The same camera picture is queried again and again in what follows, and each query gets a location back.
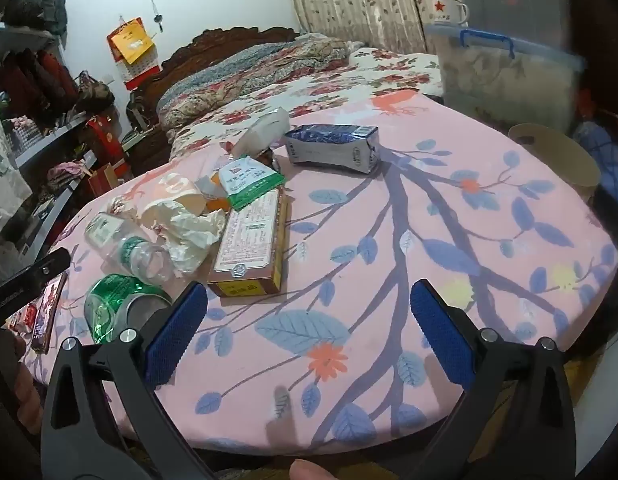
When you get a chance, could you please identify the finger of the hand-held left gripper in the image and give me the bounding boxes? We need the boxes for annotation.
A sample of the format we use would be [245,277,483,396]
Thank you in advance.
[0,247,71,312]

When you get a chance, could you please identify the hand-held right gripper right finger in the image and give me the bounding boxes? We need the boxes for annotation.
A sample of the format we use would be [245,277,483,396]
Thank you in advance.
[410,279,577,480]

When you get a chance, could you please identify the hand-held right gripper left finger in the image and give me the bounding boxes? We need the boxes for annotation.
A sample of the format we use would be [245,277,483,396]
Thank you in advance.
[39,280,225,480]

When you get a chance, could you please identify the brown labelled cardboard box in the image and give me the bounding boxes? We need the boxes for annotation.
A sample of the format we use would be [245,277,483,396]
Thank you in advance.
[206,187,291,298]

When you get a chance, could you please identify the beige waste bin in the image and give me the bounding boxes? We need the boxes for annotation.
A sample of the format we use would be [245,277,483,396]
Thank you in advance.
[508,122,601,201]

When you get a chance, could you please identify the person's left hand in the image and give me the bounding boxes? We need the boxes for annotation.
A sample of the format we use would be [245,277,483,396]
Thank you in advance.
[9,335,44,433]

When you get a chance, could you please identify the small red packet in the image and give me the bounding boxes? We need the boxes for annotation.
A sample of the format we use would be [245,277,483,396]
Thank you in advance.
[9,305,37,333]

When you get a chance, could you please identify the crushed green can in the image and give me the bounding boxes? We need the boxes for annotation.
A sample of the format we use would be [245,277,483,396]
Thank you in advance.
[84,274,174,345]

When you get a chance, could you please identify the pink leaf-print tablecloth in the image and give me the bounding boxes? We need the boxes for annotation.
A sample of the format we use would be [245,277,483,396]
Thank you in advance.
[21,92,618,453]

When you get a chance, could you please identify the clear plastic bottle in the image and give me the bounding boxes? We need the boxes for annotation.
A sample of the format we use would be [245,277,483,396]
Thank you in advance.
[84,212,172,286]

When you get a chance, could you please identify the crumpled white tissue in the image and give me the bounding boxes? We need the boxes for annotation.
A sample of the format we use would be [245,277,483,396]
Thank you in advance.
[139,207,227,278]

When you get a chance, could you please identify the white patterned cloth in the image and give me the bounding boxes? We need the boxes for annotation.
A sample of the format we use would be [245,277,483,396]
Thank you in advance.
[0,90,32,231]

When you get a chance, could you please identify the pink wrapped toilet paper roll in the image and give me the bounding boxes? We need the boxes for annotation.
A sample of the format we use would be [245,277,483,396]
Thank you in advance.
[139,172,207,228]

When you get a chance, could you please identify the green and white packet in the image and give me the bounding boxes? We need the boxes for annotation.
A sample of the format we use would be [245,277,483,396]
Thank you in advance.
[219,156,286,212]

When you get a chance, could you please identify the shelf rack of clothes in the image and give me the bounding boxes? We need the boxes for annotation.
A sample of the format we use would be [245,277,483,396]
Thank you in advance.
[0,0,117,261]

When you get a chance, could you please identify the blue and white milk carton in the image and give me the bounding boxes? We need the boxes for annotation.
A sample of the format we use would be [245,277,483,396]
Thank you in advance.
[283,124,381,175]

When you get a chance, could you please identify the white plastic tissue pack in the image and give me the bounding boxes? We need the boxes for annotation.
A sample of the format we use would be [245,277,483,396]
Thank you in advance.
[232,108,291,158]

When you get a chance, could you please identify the blue cloth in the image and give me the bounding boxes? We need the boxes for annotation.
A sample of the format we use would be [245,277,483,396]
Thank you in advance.
[572,120,618,201]

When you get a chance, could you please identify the white red-flower bedsheet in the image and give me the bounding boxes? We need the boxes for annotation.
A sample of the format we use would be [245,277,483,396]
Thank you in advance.
[169,47,442,161]

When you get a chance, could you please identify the patchwork floral quilt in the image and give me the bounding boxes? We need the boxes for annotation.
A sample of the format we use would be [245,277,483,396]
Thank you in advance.
[156,34,365,128]

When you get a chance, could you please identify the carved wooden headboard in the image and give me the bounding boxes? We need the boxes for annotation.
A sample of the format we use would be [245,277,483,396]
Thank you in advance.
[126,26,302,171]

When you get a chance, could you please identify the white enamel mug red star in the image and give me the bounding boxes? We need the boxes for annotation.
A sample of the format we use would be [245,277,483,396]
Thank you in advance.
[429,0,470,26]

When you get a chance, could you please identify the beige floral curtain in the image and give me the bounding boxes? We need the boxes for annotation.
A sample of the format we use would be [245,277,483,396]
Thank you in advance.
[280,0,462,56]

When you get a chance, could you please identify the red and yellow wall calendar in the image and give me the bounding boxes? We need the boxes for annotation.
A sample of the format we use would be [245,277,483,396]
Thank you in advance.
[107,17,156,88]

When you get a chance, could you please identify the clear storage box blue handle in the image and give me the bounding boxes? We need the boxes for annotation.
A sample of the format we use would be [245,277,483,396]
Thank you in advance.
[424,22,587,133]

